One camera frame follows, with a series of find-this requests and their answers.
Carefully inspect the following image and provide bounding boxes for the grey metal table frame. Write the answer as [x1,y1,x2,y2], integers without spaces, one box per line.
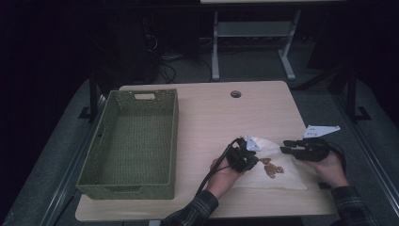
[211,8,302,82]

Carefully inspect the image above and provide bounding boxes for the black floor cables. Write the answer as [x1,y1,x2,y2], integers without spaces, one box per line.
[144,34,215,84]

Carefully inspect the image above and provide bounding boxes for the left hand-held gripper black cable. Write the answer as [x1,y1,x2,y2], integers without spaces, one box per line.
[196,137,243,196]

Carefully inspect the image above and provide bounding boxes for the green woven basket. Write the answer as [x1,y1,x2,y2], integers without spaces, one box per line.
[75,89,180,201]

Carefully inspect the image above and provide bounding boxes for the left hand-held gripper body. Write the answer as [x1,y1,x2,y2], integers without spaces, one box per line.
[225,135,262,173]

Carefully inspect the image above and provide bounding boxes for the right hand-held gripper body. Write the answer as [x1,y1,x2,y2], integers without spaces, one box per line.
[295,125,342,163]

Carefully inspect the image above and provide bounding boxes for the white towel with brown print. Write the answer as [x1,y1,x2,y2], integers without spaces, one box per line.
[233,135,309,191]

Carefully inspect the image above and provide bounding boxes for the person's right hand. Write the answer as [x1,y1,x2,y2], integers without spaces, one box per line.
[309,150,350,188]

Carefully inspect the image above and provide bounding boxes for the person's left hand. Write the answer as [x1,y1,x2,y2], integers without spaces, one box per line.
[205,157,245,201]

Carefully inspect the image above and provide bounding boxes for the aluminium rail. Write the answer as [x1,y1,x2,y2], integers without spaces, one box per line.
[39,93,108,226]
[332,93,399,218]

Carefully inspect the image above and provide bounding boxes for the black metal stand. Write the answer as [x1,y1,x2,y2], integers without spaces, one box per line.
[346,67,373,123]
[78,67,102,123]

